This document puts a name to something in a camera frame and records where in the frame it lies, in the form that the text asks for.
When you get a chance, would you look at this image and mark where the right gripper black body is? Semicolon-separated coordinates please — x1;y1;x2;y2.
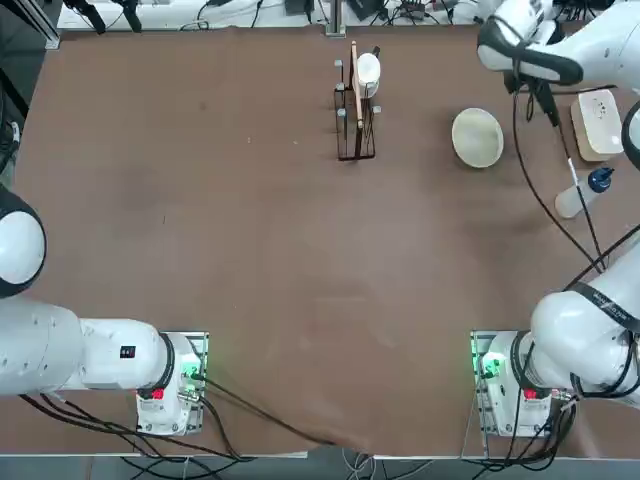
507;69;551;97

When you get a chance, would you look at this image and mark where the transparent sauce bottle blue cap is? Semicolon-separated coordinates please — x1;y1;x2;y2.
554;167;615;220

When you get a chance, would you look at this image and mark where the white round plate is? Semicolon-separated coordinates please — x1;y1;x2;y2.
451;107;505;170

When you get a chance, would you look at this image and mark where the white box with wooden base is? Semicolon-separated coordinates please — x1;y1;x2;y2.
569;89;626;162

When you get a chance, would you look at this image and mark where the white mug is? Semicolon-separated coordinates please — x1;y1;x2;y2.
351;52;384;99

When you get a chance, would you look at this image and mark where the light wooden rod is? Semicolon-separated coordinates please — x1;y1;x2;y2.
349;40;366;129

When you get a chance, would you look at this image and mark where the black electronic device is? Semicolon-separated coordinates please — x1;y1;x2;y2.
348;0;387;21

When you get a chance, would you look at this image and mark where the aluminium profile rail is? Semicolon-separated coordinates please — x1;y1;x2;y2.
19;0;62;50

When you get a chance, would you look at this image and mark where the black cable with white label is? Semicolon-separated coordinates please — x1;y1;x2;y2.
512;89;640;274

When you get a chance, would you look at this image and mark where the black wire dish rack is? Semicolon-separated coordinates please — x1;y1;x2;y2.
330;47;384;162

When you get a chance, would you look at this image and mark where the aluminium post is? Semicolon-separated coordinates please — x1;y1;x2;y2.
325;0;347;37

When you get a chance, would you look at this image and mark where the black cable under arm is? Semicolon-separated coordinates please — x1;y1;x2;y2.
18;392;256;461

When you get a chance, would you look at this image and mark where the black cable across table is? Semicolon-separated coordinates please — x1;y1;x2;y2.
192;372;374;451

